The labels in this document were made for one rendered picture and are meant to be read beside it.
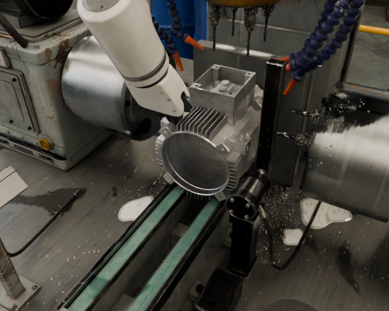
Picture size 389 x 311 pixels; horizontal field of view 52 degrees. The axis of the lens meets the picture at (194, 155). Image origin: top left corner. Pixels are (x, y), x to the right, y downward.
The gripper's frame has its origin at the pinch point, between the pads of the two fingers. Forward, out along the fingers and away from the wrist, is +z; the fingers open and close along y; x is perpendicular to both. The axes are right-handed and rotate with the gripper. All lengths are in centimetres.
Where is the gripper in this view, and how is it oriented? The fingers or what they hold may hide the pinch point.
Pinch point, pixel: (173, 114)
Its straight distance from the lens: 80.7
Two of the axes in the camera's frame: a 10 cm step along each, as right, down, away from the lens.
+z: 2.6, 4.1, 8.7
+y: 8.7, 2.9, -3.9
